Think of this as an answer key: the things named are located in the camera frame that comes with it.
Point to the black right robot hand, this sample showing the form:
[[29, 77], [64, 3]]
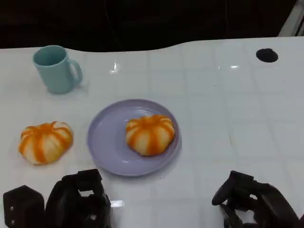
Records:
[[263, 204]]

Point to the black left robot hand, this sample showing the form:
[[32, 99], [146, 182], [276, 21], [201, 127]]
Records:
[[76, 209]]

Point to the orange and white bread roll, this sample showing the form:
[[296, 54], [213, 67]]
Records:
[[149, 135], [45, 143]]

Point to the lilac plate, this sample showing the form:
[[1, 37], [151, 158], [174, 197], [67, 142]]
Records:
[[109, 142]]

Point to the pale green mug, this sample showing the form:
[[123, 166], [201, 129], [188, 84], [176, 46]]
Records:
[[55, 74]]

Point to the black round table grommet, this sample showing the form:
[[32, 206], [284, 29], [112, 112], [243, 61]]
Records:
[[267, 55]]

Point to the black backdrop cloth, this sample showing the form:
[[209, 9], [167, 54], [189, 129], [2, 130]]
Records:
[[142, 21]]

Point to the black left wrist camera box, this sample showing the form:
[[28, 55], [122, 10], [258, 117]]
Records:
[[22, 209]]

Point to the silver aluminium frame profile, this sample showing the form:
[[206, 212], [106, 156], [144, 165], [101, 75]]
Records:
[[293, 20]]

